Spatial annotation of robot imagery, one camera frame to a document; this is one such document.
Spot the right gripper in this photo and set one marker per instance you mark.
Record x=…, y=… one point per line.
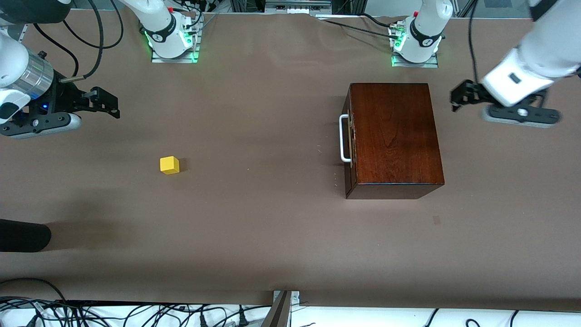
x=65, y=98

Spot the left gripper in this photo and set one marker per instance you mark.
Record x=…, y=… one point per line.
x=472, y=94

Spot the yellow cube block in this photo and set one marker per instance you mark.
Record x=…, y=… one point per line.
x=169, y=165

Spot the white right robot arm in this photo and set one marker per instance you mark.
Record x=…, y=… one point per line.
x=159, y=22

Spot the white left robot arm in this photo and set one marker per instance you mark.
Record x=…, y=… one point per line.
x=426, y=22

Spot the dark wooden box casing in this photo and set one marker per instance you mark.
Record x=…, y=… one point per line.
x=395, y=136

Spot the black rounded object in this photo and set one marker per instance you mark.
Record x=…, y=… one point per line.
x=22, y=236

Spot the brown table cover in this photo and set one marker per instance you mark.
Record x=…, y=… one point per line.
x=227, y=227

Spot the black power plug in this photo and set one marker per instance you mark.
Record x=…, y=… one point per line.
x=243, y=320
x=204, y=321

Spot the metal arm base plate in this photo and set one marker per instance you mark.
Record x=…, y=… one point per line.
x=181, y=59
x=431, y=64

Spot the aluminium edge rail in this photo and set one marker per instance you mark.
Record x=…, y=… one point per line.
x=16, y=32

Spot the aluminium frame rack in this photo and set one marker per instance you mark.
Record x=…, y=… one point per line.
x=297, y=5

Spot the metal frame bracket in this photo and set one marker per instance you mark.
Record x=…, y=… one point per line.
x=281, y=311

